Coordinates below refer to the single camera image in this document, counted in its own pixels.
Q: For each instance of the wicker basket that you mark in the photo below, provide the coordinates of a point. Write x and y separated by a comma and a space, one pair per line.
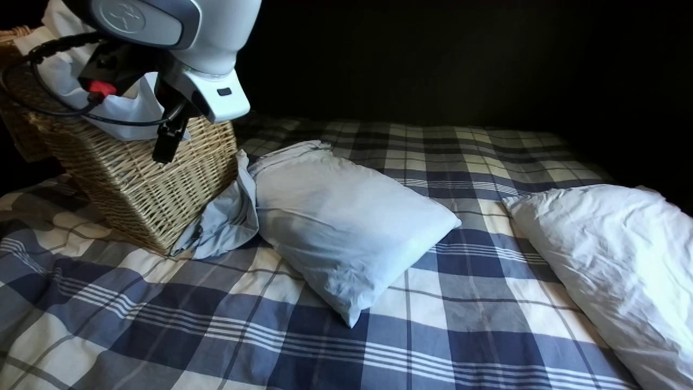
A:
135, 184

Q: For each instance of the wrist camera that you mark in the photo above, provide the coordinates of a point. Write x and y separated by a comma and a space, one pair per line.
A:
111, 65

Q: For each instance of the blue checked duvet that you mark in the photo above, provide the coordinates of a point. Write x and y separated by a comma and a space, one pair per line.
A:
216, 336

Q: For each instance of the white pillow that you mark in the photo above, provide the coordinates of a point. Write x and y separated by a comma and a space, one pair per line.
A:
612, 254

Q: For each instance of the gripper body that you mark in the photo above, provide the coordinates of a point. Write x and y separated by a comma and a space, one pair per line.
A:
176, 103

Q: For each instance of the light blue pillow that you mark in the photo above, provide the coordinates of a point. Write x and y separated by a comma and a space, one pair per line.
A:
346, 216

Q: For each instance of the white cloth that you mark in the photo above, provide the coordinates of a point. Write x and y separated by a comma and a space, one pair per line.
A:
125, 112

